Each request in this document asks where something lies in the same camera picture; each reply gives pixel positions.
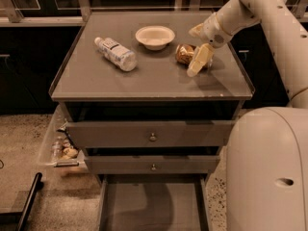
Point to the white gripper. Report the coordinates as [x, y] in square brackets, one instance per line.
[213, 30]

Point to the crushed orange can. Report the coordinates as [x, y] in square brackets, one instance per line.
[184, 53]

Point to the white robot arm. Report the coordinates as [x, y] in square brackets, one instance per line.
[267, 152]

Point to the grey drawer cabinet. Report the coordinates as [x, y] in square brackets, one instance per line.
[91, 88]

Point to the grey top drawer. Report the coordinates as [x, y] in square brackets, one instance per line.
[95, 134]

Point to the grey drawer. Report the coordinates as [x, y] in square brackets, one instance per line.
[151, 164]
[95, 134]
[163, 202]

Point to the grey middle drawer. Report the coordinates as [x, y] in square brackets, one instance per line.
[151, 164]

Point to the grey bottom drawer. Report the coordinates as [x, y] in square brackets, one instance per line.
[163, 202]

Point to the white paper bowl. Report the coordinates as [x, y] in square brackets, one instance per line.
[154, 37]

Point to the clear plastic water bottle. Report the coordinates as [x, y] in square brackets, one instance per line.
[116, 53]

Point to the snack items in bin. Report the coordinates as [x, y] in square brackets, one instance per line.
[62, 149]

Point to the clear plastic storage bin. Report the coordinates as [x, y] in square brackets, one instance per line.
[57, 128]

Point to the black metal bar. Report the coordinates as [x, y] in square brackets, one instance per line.
[17, 220]

